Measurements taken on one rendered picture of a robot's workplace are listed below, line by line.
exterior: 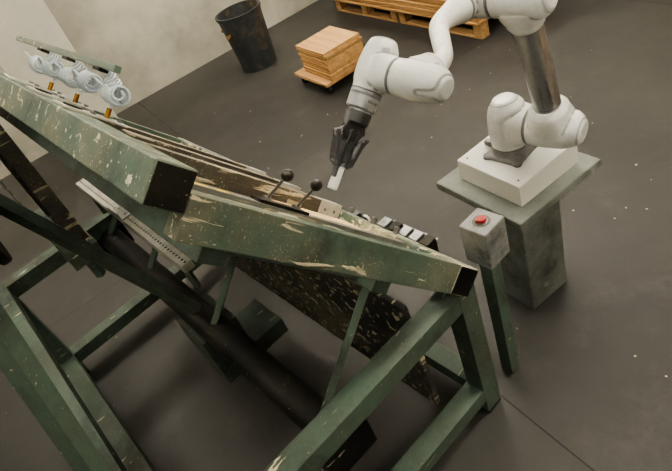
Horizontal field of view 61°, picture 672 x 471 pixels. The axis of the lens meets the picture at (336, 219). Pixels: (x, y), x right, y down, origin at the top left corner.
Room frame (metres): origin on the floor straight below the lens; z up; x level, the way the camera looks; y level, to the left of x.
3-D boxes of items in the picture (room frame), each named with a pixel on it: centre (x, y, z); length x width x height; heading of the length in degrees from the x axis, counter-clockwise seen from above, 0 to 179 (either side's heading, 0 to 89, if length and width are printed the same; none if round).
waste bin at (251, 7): (6.40, 0.13, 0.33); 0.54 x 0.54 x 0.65
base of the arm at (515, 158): (1.96, -0.80, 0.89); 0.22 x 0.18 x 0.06; 31
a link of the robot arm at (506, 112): (1.93, -0.82, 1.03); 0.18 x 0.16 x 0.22; 36
